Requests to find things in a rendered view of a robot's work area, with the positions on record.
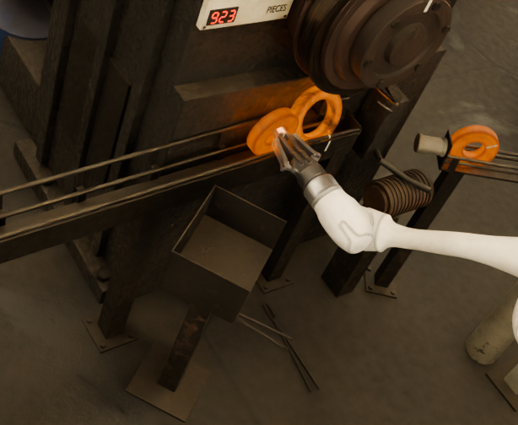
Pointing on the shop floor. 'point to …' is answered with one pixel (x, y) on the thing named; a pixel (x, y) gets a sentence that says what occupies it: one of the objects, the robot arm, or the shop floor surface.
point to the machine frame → (169, 112)
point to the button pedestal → (517, 381)
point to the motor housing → (353, 274)
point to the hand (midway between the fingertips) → (275, 127)
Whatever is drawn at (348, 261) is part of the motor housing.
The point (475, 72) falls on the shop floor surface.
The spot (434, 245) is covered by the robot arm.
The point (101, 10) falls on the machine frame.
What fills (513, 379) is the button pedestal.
